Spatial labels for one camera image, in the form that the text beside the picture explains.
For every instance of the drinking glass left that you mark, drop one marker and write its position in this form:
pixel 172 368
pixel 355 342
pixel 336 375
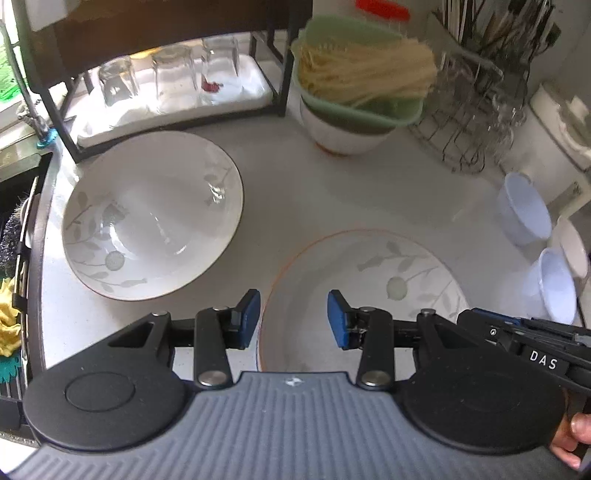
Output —
pixel 117 80

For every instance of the drinking glass middle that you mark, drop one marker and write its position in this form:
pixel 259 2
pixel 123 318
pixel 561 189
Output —
pixel 175 78

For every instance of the wire glass holder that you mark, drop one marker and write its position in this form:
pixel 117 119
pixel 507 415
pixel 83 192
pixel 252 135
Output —
pixel 468 121

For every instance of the pale blue plastic bowl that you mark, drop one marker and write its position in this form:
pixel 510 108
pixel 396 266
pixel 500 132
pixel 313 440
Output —
pixel 522 212

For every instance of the white drip tray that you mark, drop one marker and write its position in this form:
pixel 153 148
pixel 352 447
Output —
pixel 97 123

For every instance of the drinking glass right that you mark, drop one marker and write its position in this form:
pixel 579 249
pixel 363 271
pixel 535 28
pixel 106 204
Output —
pixel 220 66

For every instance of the white electric cooking pot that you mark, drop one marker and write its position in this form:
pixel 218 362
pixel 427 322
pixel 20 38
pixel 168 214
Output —
pixel 543 154

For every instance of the black dish rack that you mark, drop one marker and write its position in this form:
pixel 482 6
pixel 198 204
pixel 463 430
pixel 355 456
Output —
pixel 63 44

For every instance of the white bowl under colander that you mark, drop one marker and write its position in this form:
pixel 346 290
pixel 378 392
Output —
pixel 335 140

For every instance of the right hand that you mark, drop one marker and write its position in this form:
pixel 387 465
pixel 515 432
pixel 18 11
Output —
pixel 570 434

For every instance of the white leaf plate orange rim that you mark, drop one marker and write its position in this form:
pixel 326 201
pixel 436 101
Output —
pixel 371 268

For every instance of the white plastic bowl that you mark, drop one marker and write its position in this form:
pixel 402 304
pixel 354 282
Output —
pixel 566 239

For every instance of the chopstick holder with chopsticks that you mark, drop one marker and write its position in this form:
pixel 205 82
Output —
pixel 502 37

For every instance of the green colander with noodles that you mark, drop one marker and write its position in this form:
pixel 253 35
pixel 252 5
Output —
pixel 364 72

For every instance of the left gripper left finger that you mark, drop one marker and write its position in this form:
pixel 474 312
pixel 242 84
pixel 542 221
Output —
pixel 209 334

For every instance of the drinking glass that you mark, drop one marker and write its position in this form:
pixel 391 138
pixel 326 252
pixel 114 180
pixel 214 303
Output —
pixel 220 66
pixel 175 78
pixel 117 80

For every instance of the red lid plastic jar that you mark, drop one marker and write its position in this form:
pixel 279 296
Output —
pixel 385 9

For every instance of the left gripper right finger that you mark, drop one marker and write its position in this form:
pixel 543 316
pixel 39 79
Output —
pixel 378 335

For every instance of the yellow sponge cloth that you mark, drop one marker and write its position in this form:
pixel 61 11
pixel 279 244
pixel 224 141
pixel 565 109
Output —
pixel 10 328

